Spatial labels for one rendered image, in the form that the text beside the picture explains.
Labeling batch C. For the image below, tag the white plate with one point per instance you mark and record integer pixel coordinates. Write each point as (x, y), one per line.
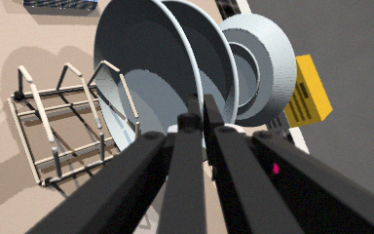
(266, 68)
(213, 56)
(144, 40)

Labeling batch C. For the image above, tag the blue and white checkered towel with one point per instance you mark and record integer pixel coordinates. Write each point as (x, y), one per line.
(68, 4)

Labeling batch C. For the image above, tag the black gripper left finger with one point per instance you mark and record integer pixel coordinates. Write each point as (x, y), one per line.
(116, 198)

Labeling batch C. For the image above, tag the dark pink square coaster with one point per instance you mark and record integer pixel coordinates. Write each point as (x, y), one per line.
(276, 169)

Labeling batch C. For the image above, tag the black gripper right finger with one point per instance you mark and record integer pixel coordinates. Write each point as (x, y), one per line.
(313, 198)

